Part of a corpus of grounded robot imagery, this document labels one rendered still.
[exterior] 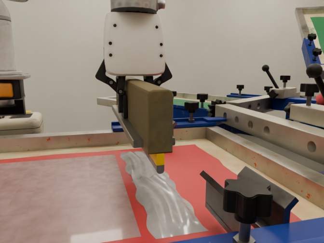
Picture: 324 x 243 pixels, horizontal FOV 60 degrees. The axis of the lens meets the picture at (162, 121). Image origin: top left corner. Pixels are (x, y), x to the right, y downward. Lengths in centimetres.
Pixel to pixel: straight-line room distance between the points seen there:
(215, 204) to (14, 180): 38
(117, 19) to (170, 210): 30
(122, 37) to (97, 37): 384
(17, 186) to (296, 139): 53
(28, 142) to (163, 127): 50
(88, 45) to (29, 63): 84
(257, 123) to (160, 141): 43
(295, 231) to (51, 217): 31
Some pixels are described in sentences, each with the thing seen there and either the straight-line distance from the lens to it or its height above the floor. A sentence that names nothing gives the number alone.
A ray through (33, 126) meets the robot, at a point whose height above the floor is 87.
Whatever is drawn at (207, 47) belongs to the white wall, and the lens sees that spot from 469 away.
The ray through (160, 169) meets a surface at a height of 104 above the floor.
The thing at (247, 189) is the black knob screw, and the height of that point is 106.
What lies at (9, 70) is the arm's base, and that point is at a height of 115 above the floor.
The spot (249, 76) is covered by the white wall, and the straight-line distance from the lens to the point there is 505.
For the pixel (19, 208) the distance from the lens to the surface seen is 48.
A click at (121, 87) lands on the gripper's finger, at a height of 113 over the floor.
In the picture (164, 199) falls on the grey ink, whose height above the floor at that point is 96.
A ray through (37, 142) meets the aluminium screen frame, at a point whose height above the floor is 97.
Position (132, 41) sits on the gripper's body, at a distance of 46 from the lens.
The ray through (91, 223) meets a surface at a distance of 41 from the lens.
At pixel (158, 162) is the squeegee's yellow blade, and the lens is 33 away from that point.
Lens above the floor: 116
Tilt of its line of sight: 11 degrees down
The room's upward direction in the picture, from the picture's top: straight up
